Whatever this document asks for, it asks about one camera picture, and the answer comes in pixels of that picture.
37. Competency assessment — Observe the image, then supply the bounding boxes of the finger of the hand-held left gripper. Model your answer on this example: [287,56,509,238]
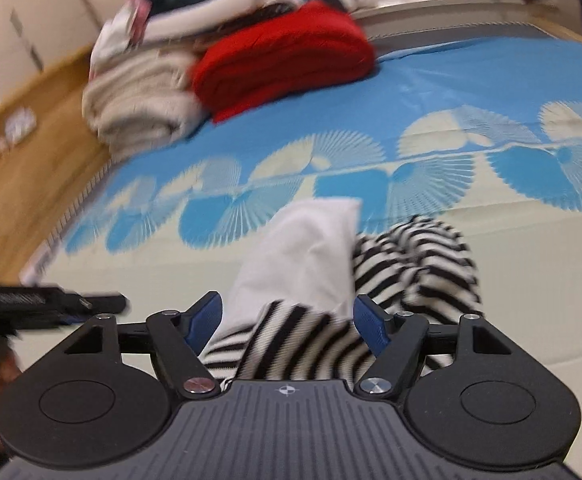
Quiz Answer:
[63,292,130,319]

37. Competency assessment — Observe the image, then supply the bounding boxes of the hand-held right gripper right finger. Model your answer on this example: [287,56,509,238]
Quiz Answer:
[352,295,515,402]

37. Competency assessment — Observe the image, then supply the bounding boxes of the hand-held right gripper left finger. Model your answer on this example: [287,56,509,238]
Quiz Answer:
[65,290,224,402]

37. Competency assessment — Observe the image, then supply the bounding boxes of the black white striped shirt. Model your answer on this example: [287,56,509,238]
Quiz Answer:
[201,197,486,394]

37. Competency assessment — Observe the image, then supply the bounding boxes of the blue cream printed bed sheet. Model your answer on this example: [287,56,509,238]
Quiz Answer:
[21,35,582,401]

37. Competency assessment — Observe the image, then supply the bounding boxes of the small white floor object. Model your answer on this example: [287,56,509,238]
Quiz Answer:
[0,106,38,155]

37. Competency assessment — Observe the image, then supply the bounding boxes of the cream folded knit blanket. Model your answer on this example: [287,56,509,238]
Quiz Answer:
[82,52,208,162]

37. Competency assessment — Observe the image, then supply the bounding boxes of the red folded knit sweater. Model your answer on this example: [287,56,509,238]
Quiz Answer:
[192,1,378,124]

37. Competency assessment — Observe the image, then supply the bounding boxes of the white folded cloth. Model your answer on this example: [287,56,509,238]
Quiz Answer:
[143,0,312,43]

